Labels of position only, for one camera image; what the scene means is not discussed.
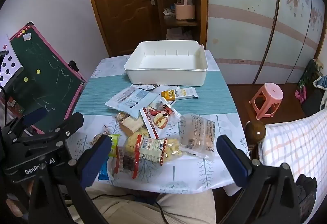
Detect white plastic bin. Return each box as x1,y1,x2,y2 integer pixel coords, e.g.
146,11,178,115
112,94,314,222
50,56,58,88
124,40,208,86

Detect blue and white cloth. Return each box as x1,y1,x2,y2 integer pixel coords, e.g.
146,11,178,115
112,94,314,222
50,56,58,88
313,74,327,112

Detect light blue snack packet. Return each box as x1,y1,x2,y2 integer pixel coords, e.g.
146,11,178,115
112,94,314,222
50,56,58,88
104,87,159,119

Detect wooden bedpost knob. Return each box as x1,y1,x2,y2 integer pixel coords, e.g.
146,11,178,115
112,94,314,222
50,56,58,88
245,120,267,150

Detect orange and white bar packet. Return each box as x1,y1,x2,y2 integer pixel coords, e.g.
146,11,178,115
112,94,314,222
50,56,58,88
160,87,199,100

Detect red apple print snack packet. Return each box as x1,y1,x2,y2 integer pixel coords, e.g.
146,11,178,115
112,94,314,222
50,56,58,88
139,97,182,140

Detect pink basket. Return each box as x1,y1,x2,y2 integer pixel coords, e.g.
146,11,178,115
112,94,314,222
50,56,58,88
174,0,197,21

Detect person's beige pants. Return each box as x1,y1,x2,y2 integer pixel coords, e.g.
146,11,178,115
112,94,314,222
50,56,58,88
64,180,217,224

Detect wooden shelf unit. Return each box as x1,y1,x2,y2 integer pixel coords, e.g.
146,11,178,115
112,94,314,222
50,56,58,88
153,0,208,48

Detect tan bread snack packet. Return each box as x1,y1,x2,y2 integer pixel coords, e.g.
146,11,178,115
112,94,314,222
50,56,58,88
120,115,145,137

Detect person's left hand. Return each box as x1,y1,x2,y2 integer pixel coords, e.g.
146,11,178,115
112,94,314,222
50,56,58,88
5,198,30,223

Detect red packet with dark snack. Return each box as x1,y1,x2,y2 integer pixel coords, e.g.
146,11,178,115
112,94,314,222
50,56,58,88
112,146,141,179

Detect pink toy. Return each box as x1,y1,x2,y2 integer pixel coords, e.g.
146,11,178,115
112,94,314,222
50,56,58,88
295,86,307,103

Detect folded pink cloth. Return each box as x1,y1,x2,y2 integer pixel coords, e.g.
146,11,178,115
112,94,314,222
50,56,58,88
167,28,198,40

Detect black cable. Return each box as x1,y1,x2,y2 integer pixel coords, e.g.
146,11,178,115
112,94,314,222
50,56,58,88
88,193,166,224

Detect white dotted paper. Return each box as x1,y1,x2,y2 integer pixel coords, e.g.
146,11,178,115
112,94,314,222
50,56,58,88
0,34,23,89

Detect clear packet of yellow cake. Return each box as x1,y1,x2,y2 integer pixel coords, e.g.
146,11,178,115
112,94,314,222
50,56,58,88
179,114,216,162

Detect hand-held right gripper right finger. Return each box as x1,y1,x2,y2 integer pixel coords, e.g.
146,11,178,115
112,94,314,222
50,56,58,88
217,134,301,224

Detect green snack packet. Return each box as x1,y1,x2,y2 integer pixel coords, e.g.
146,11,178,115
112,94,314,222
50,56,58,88
107,134,121,157

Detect brown wooden door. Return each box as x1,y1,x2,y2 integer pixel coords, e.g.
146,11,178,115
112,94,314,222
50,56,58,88
83,0,164,57

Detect floral sliding wardrobe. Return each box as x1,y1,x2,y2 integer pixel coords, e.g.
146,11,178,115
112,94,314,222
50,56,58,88
206,0,327,85

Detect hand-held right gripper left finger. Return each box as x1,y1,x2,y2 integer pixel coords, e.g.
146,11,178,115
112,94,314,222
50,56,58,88
28,134,113,224

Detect green chalkboard with pink frame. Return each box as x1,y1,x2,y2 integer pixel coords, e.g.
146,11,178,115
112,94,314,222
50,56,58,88
6,22,86,135

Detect red-striped puffed corn packet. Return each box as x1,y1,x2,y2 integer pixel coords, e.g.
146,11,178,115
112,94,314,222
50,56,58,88
125,133,183,166

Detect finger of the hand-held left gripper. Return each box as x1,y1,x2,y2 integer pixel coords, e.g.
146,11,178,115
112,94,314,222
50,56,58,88
14,112,85,148
3,107,48,138

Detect green bag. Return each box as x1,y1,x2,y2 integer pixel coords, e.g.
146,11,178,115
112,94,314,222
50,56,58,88
298,59,324,92

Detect dark cloth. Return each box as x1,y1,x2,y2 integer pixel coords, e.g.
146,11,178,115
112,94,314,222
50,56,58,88
294,174,318,223

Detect pink plastic stool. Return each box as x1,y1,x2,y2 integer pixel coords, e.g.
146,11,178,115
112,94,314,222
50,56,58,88
249,83,284,120

